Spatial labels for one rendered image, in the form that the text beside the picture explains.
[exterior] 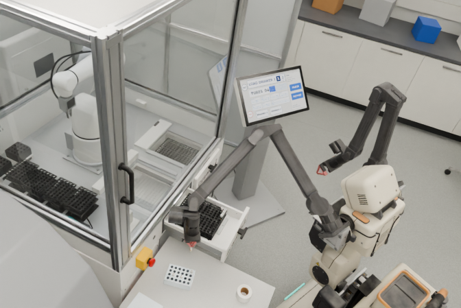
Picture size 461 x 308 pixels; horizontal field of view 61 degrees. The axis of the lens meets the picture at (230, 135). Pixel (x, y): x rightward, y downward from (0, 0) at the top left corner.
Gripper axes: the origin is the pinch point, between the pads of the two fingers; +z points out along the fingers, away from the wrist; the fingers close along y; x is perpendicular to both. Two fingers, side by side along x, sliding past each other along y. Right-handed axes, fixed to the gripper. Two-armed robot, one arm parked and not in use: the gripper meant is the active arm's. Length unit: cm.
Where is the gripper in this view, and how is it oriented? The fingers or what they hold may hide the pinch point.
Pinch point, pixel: (191, 244)
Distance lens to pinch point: 179.1
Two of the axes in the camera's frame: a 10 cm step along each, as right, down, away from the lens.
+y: 1.6, 6.0, -7.8
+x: 9.8, -0.2, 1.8
